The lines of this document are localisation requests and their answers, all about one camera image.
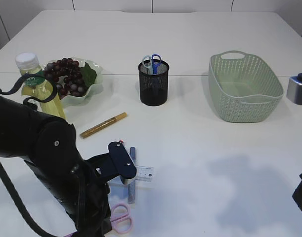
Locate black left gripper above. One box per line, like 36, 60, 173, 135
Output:
24, 158, 111, 232

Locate pink purple scissors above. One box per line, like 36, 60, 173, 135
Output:
68, 201, 133, 237

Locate gold glitter pen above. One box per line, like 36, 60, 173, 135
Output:
80, 112, 127, 139

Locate clear plastic ruler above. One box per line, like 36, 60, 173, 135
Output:
135, 166, 154, 182

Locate yellow tea bottle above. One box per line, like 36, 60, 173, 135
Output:
15, 52, 66, 119

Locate purple artificial grape bunch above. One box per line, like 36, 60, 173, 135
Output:
43, 58, 98, 99

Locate blue scissors with cap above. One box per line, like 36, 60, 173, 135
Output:
142, 54, 162, 75

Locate silver glitter pen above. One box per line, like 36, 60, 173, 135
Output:
127, 147, 136, 204

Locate pale green wavy plate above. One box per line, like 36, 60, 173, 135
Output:
42, 57, 103, 108

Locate green woven plastic basket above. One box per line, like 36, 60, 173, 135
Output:
209, 50, 284, 123

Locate black mesh pen cup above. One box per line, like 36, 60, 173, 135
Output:
138, 61, 170, 106

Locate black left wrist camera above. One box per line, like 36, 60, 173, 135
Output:
86, 142, 137, 185

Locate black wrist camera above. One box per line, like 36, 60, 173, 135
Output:
286, 73, 302, 105
86, 142, 137, 185

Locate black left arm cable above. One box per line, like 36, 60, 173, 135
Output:
0, 73, 75, 237

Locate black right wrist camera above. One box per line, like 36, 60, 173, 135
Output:
286, 73, 302, 105

